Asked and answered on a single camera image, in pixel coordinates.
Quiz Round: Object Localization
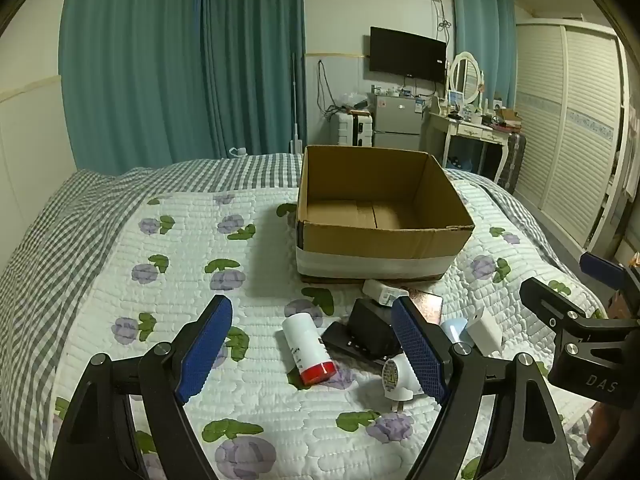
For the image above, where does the white bottle with red cap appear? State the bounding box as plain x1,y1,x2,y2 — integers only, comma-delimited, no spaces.
281,312,337,387

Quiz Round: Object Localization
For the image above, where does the dark suitcase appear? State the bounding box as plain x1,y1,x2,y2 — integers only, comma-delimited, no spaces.
506,130,528,193

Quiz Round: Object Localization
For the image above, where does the white suitcase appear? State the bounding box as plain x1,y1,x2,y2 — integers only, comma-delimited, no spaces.
334,110,375,148

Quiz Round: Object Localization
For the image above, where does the cardboard box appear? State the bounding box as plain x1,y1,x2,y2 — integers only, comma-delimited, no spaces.
295,145,476,283

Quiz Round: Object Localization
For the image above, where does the small grey fridge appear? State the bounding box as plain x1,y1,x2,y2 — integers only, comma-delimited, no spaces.
372,94,425,151

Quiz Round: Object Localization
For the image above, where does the black wall television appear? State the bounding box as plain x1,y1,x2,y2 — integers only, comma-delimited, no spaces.
369,26,447,83

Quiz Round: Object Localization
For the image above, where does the white pole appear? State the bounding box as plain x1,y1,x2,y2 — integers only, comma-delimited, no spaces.
289,52,303,155

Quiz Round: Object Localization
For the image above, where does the black wall cable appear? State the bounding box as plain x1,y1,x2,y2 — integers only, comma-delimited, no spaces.
317,59,341,116

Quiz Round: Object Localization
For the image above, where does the white power adapter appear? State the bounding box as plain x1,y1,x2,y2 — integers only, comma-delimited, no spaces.
362,279,410,307

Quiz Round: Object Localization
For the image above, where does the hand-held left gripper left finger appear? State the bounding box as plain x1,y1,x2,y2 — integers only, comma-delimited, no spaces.
47,294,234,480

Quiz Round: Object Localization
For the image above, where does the light blue small case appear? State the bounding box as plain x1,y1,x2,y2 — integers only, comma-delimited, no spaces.
440,317,469,346

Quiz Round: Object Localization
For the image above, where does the white oval vanity mirror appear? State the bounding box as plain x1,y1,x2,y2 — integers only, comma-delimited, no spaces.
446,51,487,106

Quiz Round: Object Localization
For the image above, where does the white slatted wardrobe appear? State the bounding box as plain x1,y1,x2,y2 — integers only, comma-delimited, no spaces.
515,17,640,251

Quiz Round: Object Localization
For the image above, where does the white round plug adapter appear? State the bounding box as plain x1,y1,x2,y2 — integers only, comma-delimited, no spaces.
381,352,425,402

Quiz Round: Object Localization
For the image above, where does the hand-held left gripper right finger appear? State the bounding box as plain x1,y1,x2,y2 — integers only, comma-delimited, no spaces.
391,297,576,480

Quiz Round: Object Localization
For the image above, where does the black rectangular box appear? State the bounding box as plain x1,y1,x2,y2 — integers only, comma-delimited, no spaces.
347,298,401,358

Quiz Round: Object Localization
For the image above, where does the teal curtain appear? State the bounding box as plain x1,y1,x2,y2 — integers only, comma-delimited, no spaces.
202,0,307,158
59,0,208,176
450,0,517,111

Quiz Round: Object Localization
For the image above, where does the white floral quilt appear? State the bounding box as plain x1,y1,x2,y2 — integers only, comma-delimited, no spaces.
50,180,606,480

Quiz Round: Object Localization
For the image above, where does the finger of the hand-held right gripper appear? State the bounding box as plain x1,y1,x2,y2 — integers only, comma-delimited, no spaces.
520,277,601,333
579,251,640,306

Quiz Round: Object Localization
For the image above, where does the white cube charger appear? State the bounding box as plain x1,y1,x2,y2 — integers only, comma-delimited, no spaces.
466,307,503,354

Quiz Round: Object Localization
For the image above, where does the black remote control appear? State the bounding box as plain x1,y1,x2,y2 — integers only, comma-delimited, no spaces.
321,321,401,367

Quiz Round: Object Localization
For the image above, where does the white dressing table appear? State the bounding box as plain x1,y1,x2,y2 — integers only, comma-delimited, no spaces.
424,110,521,183

